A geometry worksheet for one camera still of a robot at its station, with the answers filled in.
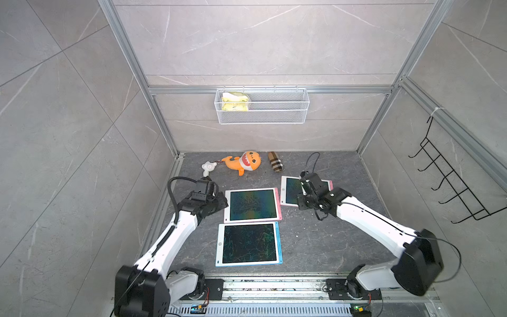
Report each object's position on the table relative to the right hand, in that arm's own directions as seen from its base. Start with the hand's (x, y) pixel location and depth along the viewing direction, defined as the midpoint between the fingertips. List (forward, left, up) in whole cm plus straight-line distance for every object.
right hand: (302, 198), depth 84 cm
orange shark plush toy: (+28, +24, -6) cm, 37 cm away
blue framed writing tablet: (-15, +23, -13) cm, 31 cm away
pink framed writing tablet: (+4, +22, -13) cm, 26 cm away
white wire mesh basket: (+42, +17, +20) cm, 49 cm away
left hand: (0, +34, +1) cm, 34 cm away
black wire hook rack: (+3, -49, +17) cm, 52 cm away
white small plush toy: (+27, +47, -9) cm, 55 cm away
